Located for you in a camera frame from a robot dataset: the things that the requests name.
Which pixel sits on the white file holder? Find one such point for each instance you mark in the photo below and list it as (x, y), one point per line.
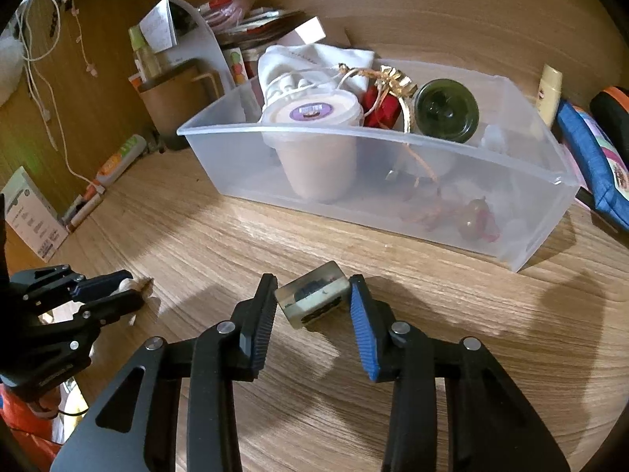
(206, 54)

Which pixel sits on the green glass jar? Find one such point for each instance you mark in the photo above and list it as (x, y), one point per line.
(444, 108)

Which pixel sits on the orange box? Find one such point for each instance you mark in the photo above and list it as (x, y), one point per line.
(133, 79)

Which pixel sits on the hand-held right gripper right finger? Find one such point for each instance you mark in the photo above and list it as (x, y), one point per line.
(363, 337)

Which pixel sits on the clear resin block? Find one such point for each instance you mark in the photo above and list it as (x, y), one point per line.
(309, 295)

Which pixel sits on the lidded plastic cup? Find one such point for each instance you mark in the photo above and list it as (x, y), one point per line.
(309, 108)

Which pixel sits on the brown mug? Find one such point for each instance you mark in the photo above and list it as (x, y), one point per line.
(169, 103)

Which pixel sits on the clear plastic storage bin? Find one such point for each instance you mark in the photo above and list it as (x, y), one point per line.
(383, 191)

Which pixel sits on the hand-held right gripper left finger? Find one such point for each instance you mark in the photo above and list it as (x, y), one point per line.
(260, 334)

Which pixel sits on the wooden desk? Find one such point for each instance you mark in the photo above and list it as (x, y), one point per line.
(196, 236)

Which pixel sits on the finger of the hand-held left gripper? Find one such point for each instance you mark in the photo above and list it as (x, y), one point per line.
(98, 284)
(115, 307)

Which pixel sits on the white orange-green tube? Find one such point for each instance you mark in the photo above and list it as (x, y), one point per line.
(120, 160)

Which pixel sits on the white cloth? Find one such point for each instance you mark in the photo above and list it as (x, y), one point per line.
(314, 64)

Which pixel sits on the stack of flat packets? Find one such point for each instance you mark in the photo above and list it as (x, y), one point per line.
(245, 17)

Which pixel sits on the orange marker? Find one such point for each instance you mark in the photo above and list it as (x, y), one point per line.
(83, 206)

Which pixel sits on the red pouch with gold ribbon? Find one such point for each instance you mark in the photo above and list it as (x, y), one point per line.
(383, 110)

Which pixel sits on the small white box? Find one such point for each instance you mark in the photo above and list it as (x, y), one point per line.
(304, 32)

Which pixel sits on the white printed paper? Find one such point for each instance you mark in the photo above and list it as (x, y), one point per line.
(157, 24)

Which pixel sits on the fruit printed box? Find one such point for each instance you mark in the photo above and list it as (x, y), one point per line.
(237, 69)

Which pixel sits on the white cardboard box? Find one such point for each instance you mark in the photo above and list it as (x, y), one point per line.
(29, 216)

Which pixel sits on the orange plastic bag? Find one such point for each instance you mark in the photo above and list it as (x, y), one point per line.
(24, 427)

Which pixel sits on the small white item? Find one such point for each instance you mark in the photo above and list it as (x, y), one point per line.
(130, 284)

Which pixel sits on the blue pencil case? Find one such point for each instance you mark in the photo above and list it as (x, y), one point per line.
(594, 157)

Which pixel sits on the cream tube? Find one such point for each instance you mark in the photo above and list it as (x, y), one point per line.
(549, 91)

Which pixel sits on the black orange round case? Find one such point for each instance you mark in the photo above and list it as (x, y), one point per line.
(614, 118)

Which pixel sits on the yellow-green bottle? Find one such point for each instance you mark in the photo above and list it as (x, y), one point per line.
(142, 56)

